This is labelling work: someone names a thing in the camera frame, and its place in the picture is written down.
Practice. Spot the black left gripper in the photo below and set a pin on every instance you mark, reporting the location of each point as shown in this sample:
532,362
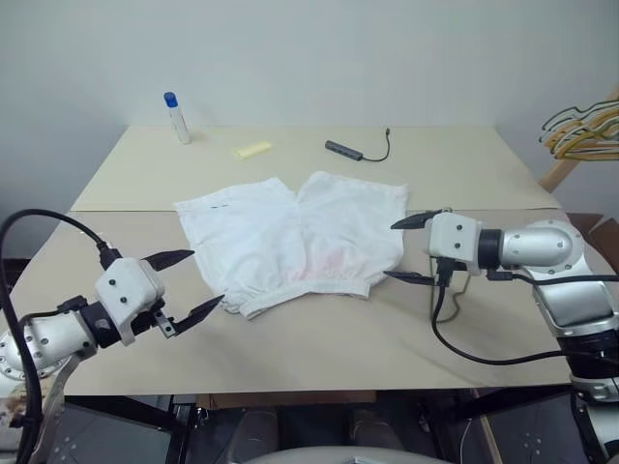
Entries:
162,319

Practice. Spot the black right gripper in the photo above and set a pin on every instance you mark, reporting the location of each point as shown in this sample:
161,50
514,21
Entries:
447,270

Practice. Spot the white shorts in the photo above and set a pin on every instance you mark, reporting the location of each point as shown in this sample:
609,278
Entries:
271,241

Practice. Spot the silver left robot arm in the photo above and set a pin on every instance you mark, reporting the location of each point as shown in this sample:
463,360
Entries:
48,338

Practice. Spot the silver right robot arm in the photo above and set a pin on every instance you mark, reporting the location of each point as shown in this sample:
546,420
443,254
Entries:
546,246

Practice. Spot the wooden hanger rack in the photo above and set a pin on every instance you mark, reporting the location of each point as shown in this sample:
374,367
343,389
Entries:
556,176

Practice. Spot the beige table cover sheet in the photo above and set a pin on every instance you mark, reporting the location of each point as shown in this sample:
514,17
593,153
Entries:
145,179

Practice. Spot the pale yellow block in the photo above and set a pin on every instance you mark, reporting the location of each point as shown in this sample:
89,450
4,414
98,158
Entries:
251,149

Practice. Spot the black panel with white dots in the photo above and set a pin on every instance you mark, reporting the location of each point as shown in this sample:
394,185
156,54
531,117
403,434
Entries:
537,430
111,435

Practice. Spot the white bottle with blue cap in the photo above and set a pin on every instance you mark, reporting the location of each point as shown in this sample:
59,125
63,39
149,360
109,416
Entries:
178,121

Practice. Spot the bunch of yellow hangers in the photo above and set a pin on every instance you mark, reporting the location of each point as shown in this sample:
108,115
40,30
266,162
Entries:
580,140

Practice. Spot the wooden slat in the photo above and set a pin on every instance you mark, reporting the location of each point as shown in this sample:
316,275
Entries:
491,440

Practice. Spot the grey rounded robot torso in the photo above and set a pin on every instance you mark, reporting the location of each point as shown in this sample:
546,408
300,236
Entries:
333,455

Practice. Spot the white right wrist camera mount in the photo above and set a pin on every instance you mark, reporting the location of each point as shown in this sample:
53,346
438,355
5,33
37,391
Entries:
452,234

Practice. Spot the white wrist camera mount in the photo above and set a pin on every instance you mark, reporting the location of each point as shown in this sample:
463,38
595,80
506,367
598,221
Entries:
126,285
452,234

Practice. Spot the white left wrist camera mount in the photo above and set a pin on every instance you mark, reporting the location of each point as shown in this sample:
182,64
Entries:
126,285

